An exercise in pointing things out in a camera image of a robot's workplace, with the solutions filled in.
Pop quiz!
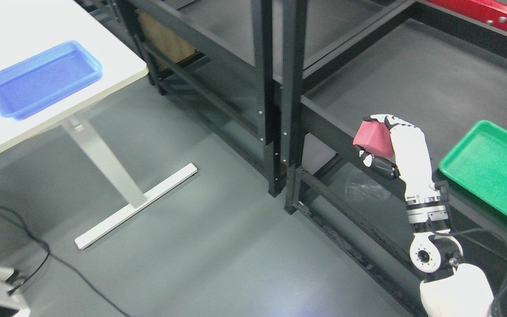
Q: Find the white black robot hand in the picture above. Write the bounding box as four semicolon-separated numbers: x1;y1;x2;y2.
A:
363;114;439;201

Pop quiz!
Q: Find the pink block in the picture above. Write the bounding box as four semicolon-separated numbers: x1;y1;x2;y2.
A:
353;121;394;159

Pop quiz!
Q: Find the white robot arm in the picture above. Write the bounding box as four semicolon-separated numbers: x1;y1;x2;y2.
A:
404;182;494;317

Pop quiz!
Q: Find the green tray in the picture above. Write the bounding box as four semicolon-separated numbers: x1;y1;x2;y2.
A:
439;120;507;217

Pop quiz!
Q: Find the black metal shelf right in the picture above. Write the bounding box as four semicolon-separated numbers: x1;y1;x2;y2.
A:
280;0;507;317

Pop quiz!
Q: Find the black metal shelf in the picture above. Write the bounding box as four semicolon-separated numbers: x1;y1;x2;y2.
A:
280;0;507;317
82;0;287;197

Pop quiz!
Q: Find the black metal shelf left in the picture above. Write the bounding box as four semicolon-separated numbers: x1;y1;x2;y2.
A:
82;0;287;197

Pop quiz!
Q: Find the blue tray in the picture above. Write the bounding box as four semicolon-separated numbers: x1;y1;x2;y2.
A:
0;41;103;120

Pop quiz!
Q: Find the clear plastic bag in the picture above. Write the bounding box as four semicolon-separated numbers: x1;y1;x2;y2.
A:
345;169;392;202

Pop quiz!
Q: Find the cardboard box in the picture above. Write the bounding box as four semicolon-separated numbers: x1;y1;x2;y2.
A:
136;9;198;63

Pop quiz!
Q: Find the white desk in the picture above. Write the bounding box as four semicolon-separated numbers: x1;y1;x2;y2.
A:
0;0;198;250

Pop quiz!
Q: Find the red conveyor frame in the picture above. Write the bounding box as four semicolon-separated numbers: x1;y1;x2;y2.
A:
429;0;507;32

